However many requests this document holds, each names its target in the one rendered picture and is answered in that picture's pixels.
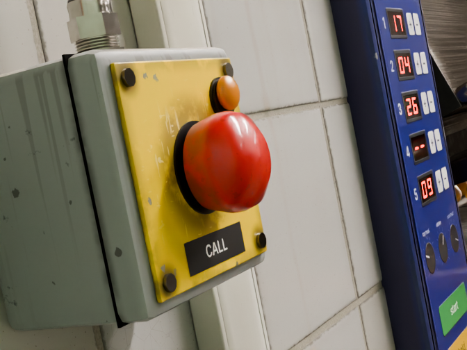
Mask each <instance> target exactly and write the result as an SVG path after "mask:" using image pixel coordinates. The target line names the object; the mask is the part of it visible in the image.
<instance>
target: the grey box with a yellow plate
mask: <svg viewBox="0 0 467 350"><path fill-rule="evenodd" d="M222 76H230V77H232V78H234V70H233V67H232V65H231V61H230V59H229V58H228V57H227V55H226V53H225V52H224V50H223V49H220V48H216V47H199V48H165V49H100V50H89V51H85V52H82V53H78V54H63V55H62V58H59V59H57V60H52V61H49V62H44V63H42V64H39V65H34V66H31V67H26V68H23V69H18V70H16V71H13V72H8V73H5V74H1V75H0V284H1V290H2V293H3V300H4V303H5V307H6V313H7V316H8V322H9V324H10V325H11V327H12V328H13V329H15V330H18V331H34V330H44V329H53V328H71V327H81V326H98V325H108V324H117V328H122V327H123V326H126V325H127V324H130V323H135V322H148V321H149V320H151V319H153V318H155V317H158V316H159V315H162V314H163V313H165V312H167V311H169V310H171V309H173V308H175V307H177V306H179V305H181V304H183V303H185V302H186V301H188V300H190V299H192V298H194V297H196V296H198V295H200V294H202V293H204V292H206V291H207V290H210V289H211V288H214V287H215V286H217V285H219V284H221V283H223V282H225V281H228V280H229V279H230V278H233V277H235V276H237V275H239V274H241V273H243V272H245V271H247V270H248V269H251V268H252V267H254V266H256V265H258V264H259V263H261V262H263V261H264V259H265V252H266V251H267V247H266V237H265V234H264V232H263V225H262V221H261V215H260V211H259V205H258V204H257V205H256V206H254V207H252V208H250V209H249V210H246V211H244V212H235V213H230V212H221V211H216V210H209V209H207V208H205V207H203V206H201V205H200V204H199V203H198V201H197V200H196V198H194V196H193V194H192V192H191V191H190V188H189V186H188V182H187V180H186V175H185V172H184V167H183V146H184V142H185V138H186V135H187V133H188V131H189V130H190V128H191V127H192V126H193V125H195V124H196V123H198V122H200V121H202V120H203V119H206V118H207V117H209V116H211V115H212V114H215V113H214V112H213V109H212V106H211V102H210V97H209V88H210V84H211V81H212V80H213V79H214V78H217V77H222Z"/></svg>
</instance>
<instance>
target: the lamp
mask: <svg viewBox="0 0 467 350"><path fill-rule="evenodd" d="M216 92H217V97H218V101H219V102H220V105H221V106H222V107H223V108H225V109H227V110H233V109H235V108H236V107H237V106H238V104H239V101H240V90H239V87H238V84H237V83H236V81H235V80H234V79H233V78H232V77H230V76H222V77H221V78H220V79H219V80H218V82H217V85H216Z"/></svg>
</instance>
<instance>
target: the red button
mask: <svg viewBox="0 0 467 350"><path fill-rule="evenodd" d="M183 167H184V172H185V175H186V180H187V182H188V186H189V188H190V191H191V192H192V194H193V196H194V198H196V200H197V201H198V203H199V204H200V205H201V206H203V207H205V208H207V209H209V210H216V211H221V212H226V213H239V212H244V211H246V210H249V209H250V208H252V207H254V206H256V205H257V204H259V203H260V202H261V201H262V200H263V198H264V196H265V193H266V190H267V188H268V183H269V180H270V175H271V157H270V150H269V148H268V144H267V142H266V140H265V138H264V136H263V134H262V133H261V132H260V130H259V128H258V127H257V125H256V124H255V123H254V122H253V120H252V119H251V118H250V117H249V116H247V115H246V114H243V113H241V112H232V111H224V112H217V113H215V114H212V115H211V116H209V117H207V118H206V119H203V120H202V121H200V122H198V123H196V124H195V125H193V126H192V127H191V128H190V130H189V131H188V133H187V135H186V138H185V142H184V146H183Z"/></svg>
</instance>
